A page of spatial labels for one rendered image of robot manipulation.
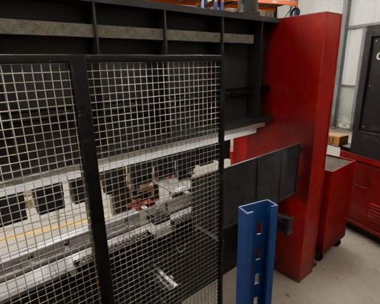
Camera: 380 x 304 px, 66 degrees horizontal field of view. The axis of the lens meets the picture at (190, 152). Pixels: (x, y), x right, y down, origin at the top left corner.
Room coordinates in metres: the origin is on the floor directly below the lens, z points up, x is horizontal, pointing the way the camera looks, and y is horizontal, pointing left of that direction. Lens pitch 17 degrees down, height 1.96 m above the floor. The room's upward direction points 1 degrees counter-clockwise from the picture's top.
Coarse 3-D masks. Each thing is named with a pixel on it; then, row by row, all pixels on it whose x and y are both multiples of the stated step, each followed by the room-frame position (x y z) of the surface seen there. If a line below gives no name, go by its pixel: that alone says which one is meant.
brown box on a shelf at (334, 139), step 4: (332, 132) 3.58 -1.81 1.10; (332, 136) 3.41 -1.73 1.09; (336, 136) 3.37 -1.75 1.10; (340, 136) 3.36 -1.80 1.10; (344, 136) 3.39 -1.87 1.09; (348, 136) 3.43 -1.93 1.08; (328, 140) 3.45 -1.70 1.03; (332, 140) 3.40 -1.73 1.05; (336, 140) 3.37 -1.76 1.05; (340, 140) 3.35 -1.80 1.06; (344, 140) 3.39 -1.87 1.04; (328, 144) 3.43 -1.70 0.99; (332, 144) 3.39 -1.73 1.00; (336, 144) 3.36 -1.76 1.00; (340, 144) 3.36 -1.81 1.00; (344, 144) 3.39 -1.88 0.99
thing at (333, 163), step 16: (336, 160) 2.82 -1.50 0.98; (352, 160) 2.79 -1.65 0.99; (336, 176) 2.52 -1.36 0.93; (352, 176) 2.76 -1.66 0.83; (336, 192) 2.55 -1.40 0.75; (320, 208) 2.52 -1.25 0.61; (336, 208) 2.58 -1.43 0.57; (320, 224) 2.50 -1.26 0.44; (336, 224) 2.62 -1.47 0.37; (320, 240) 2.49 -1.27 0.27; (336, 240) 2.65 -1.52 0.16; (320, 256) 2.51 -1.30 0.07
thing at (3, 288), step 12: (144, 228) 1.61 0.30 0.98; (108, 240) 1.49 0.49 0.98; (120, 240) 1.49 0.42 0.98; (84, 252) 1.38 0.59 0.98; (60, 264) 1.28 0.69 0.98; (72, 264) 1.28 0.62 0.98; (36, 276) 1.19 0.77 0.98; (48, 276) 1.19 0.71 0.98; (60, 276) 1.20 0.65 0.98; (0, 288) 1.12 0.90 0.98; (24, 288) 1.11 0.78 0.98; (48, 288) 1.16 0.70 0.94; (60, 288) 1.19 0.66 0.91; (12, 300) 1.06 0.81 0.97; (24, 300) 1.09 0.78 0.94; (36, 300) 1.12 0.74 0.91
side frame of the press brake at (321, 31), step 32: (288, 32) 2.44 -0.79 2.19; (320, 32) 2.24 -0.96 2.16; (288, 64) 2.43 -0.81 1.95; (320, 64) 2.22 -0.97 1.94; (288, 96) 2.41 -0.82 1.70; (320, 96) 2.24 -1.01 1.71; (256, 128) 2.65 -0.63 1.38; (288, 128) 2.39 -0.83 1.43; (320, 128) 2.28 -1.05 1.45; (320, 160) 2.31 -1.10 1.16; (320, 192) 2.36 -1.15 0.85; (256, 256) 2.59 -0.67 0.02; (288, 256) 2.31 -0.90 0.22
